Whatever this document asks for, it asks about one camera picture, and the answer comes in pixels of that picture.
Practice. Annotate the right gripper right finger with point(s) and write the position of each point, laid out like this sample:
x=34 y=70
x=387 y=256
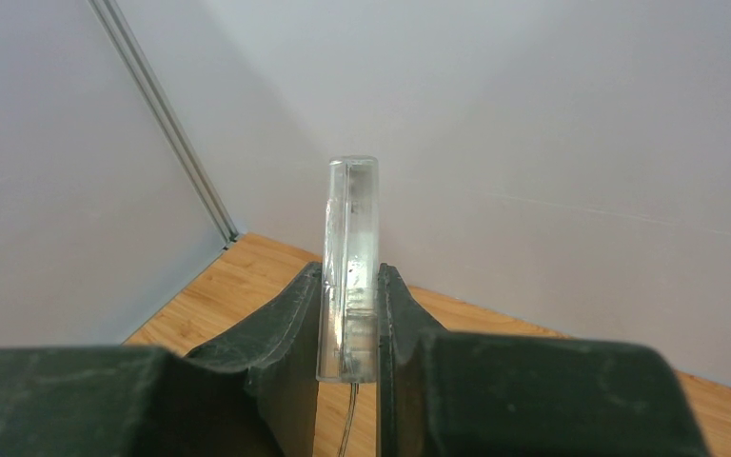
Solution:
x=443 y=392

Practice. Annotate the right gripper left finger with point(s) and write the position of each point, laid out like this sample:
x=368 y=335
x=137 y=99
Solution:
x=249 y=391

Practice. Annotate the clear battery box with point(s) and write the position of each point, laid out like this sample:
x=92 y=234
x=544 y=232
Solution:
x=348 y=335

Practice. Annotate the left aluminium frame post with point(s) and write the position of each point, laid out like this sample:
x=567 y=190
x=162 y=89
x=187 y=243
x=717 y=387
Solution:
x=143 y=74

